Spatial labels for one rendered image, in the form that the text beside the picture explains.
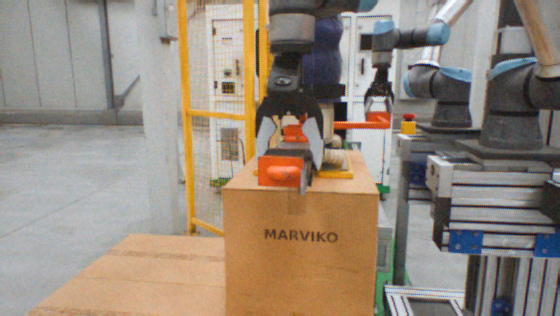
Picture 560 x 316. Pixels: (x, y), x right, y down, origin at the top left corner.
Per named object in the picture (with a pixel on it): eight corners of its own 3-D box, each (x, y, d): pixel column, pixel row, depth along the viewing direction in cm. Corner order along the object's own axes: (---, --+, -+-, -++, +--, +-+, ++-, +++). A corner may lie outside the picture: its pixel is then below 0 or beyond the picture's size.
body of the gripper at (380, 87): (370, 98, 142) (372, 64, 139) (368, 97, 150) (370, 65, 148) (392, 98, 141) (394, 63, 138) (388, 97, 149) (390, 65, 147)
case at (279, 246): (262, 239, 166) (261, 148, 158) (356, 244, 161) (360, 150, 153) (225, 325, 108) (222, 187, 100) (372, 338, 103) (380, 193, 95)
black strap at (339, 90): (276, 95, 135) (276, 83, 134) (343, 95, 132) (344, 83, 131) (266, 97, 113) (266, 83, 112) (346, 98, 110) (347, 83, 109)
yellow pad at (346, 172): (320, 155, 143) (320, 142, 142) (347, 156, 141) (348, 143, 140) (318, 178, 110) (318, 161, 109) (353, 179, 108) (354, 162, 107)
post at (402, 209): (390, 285, 234) (401, 120, 214) (402, 286, 233) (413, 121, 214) (392, 291, 227) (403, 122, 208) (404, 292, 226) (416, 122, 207)
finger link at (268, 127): (266, 163, 72) (285, 118, 70) (261, 170, 66) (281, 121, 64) (251, 157, 72) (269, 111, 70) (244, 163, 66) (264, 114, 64)
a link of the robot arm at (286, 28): (313, 13, 59) (261, 14, 60) (313, 44, 60) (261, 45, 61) (315, 20, 66) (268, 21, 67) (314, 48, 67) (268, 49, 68)
